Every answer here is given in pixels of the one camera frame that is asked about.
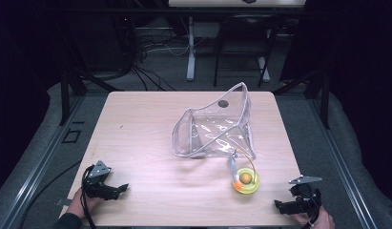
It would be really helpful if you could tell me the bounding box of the clear plastic bag white trim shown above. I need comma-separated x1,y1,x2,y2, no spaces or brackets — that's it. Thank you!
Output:
171,81,257,160

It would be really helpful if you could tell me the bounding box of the grey metal floor rail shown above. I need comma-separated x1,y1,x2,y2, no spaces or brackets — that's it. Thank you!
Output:
307,94,381,229
2,94,87,229

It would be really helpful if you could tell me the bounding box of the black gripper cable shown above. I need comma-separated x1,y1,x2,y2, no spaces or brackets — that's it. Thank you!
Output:
17,158,90,229
306,190,322,227

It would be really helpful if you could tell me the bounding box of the desk with white legs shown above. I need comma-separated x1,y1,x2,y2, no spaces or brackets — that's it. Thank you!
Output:
167,0,308,82

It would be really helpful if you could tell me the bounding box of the thin orange cord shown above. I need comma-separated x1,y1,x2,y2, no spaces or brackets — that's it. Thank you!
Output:
235,147,258,185

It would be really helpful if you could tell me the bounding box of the grey stick orange tip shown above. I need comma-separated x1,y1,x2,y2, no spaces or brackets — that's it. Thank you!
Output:
227,152,243,189

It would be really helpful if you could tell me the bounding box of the black chair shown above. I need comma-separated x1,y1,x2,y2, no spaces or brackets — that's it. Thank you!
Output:
213,13,281,89

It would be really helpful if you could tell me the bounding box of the person's left hand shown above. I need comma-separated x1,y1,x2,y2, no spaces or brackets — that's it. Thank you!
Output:
66,187,103,219

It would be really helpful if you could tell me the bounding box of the bundle of floor cables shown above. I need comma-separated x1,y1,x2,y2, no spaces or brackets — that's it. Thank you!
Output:
113,15,197,93

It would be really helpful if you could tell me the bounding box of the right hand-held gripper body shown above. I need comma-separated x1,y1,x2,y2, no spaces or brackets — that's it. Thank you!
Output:
287,174,323,216

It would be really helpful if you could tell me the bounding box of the person's right hand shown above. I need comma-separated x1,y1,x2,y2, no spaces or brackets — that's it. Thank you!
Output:
290,205,337,229

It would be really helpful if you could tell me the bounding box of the yellow-green round toy dish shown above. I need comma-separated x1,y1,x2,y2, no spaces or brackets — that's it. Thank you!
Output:
232,167,261,196

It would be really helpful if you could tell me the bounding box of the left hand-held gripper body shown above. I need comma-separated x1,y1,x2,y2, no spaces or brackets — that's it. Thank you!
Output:
82,159,120,200

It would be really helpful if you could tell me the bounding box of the black metal stand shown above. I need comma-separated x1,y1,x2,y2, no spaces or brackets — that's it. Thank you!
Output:
272,67,332,130
57,66,125,127

